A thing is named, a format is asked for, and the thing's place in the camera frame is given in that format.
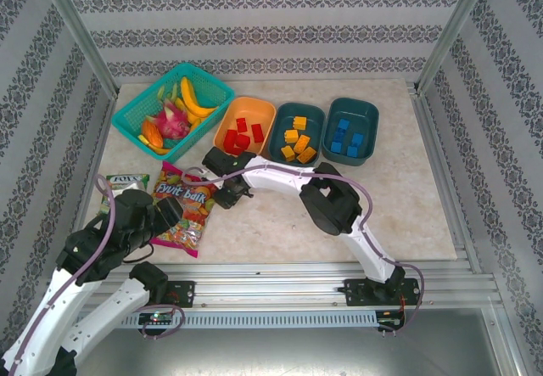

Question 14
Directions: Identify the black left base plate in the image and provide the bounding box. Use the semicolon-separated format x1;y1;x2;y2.
148;280;196;309

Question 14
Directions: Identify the green Fox's candy bag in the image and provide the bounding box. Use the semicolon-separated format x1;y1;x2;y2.
99;173;151;216

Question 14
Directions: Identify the small yellow toy banana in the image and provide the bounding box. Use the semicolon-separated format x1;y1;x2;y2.
174;97;205;132

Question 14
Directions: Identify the large yellow toy banana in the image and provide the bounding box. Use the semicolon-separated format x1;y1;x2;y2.
180;76;220;119

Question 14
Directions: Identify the yellow toy fruit slice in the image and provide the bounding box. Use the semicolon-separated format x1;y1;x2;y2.
137;133;171;156

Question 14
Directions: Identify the colourful fruit candy bag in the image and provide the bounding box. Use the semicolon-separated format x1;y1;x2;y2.
148;160;220;259

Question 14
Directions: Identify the dark teal plastic container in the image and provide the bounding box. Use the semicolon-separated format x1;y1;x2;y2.
265;102;327;168
321;97;381;168

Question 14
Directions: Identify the pink toy dragon fruit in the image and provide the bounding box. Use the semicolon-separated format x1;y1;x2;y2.
153;98;192;139

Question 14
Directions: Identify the orange plastic container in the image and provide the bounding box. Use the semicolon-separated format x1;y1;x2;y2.
213;96;277;159

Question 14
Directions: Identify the grey slotted cable duct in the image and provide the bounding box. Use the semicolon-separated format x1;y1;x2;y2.
118;311;378;330

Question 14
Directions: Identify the orange toy fruit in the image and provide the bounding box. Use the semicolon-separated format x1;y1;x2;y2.
141;119;165;150

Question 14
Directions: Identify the aluminium side rail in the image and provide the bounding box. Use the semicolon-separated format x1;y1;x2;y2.
407;81;484;274
58;89;120;279

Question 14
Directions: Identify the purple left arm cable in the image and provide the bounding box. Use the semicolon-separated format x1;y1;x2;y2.
8;174;186;341

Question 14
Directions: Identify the aluminium frame post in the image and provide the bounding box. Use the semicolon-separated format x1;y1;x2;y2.
32;0;120;99
413;0;497;95

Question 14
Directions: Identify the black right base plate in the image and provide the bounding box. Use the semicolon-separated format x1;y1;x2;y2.
343;278;423;307

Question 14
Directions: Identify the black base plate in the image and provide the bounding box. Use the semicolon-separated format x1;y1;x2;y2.
148;280;196;309
343;278;423;307

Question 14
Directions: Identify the aluminium mounting rail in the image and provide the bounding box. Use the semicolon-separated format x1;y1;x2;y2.
40;261;501;309

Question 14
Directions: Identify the left small circuit board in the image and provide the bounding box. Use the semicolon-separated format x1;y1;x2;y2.
138;312;175;325

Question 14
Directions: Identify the teal plastic mesh basket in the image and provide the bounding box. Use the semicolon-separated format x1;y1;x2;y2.
111;62;237;160

